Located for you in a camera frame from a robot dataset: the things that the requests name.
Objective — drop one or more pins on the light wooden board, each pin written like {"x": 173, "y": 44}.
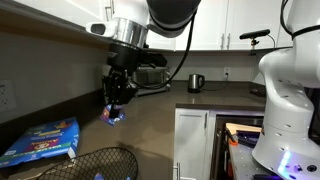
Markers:
{"x": 243, "y": 128}

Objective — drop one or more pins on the orange and black tool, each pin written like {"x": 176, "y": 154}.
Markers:
{"x": 232, "y": 140}

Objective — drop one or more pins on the black stereo camera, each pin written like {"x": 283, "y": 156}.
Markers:
{"x": 255, "y": 33}

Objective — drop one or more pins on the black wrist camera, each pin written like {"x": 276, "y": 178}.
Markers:
{"x": 153, "y": 59}

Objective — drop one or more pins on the large blue cardboard box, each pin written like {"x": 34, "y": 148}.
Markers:
{"x": 43, "y": 140}

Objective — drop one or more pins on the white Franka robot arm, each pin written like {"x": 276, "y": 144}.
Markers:
{"x": 286, "y": 100}

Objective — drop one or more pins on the white upper cabinet door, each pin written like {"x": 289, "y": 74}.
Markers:
{"x": 251, "y": 18}
{"x": 66, "y": 9}
{"x": 200, "y": 30}
{"x": 160, "y": 42}

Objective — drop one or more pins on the white cabinet door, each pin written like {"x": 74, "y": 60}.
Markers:
{"x": 200, "y": 30}
{"x": 251, "y": 18}
{"x": 160, "y": 42}
{"x": 66, "y": 9}
{"x": 191, "y": 143}

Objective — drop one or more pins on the dark blue flat object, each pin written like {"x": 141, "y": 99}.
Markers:
{"x": 248, "y": 137}

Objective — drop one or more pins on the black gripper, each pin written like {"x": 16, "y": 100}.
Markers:
{"x": 123, "y": 60}

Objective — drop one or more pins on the blue pack inside basket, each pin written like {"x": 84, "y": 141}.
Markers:
{"x": 98, "y": 176}

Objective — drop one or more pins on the steel electric kettle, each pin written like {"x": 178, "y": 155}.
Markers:
{"x": 195, "y": 82}

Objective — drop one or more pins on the white wall outlet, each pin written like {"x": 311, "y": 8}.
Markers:
{"x": 6, "y": 96}
{"x": 226, "y": 72}

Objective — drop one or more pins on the small blue snack pack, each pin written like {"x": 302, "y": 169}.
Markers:
{"x": 106, "y": 115}

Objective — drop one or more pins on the silver toaster oven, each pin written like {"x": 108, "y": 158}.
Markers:
{"x": 151, "y": 78}

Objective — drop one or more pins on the white perforated robot table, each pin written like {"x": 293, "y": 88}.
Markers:
{"x": 240, "y": 161}

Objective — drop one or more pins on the flat black counter object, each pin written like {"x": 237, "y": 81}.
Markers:
{"x": 258, "y": 92}

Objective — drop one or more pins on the black camera stand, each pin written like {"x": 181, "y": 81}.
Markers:
{"x": 254, "y": 46}

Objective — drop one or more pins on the white lower cabinet door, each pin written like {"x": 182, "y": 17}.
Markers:
{"x": 191, "y": 143}

